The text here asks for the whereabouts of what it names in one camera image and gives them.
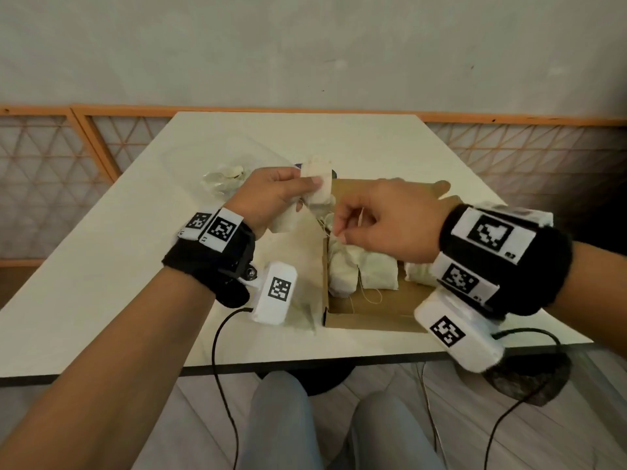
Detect black cable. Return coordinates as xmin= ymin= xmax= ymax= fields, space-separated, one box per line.
xmin=211 ymin=307 xmax=256 ymax=470
xmin=484 ymin=327 xmax=564 ymax=470

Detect person's left hand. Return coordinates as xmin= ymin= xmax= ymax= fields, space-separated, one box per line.
xmin=223 ymin=165 xmax=325 ymax=241

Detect person's left forearm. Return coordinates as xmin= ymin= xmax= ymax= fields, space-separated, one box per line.
xmin=0 ymin=266 xmax=217 ymax=470

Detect brown paper box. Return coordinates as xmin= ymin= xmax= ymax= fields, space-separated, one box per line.
xmin=321 ymin=177 xmax=466 ymax=335

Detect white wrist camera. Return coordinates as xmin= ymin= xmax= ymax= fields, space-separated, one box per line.
xmin=244 ymin=261 xmax=300 ymax=326
xmin=413 ymin=290 xmax=506 ymax=374

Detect person's right hand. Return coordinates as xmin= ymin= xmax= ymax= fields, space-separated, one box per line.
xmin=332 ymin=178 xmax=452 ymax=264

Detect orange lattice fence panel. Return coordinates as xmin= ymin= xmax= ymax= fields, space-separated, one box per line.
xmin=71 ymin=104 xmax=627 ymax=227
xmin=0 ymin=106 xmax=121 ymax=268

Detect dark grey floor object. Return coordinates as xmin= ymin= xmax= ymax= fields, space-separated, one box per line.
xmin=482 ymin=354 xmax=573 ymax=409

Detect clear plastic container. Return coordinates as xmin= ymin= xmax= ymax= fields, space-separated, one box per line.
xmin=164 ymin=135 xmax=324 ymax=334

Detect pile of tea bags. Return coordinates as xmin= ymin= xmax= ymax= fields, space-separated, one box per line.
xmin=201 ymin=163 xmax=246 ymax=195

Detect thin white cable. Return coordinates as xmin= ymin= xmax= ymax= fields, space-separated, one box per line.
xmin=416 ymin=362 xmax=447 ymax=470

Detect black marker wristband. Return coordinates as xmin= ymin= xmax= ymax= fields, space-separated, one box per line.
xmin=162 ymin=208 xmax=257 ymax=309
xmin=430 ymin=204 xmax=575 ymax=319

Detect grey trousers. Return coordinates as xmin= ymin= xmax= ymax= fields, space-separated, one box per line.
xmin=240 ymin=370 xmax=447 ymax=470

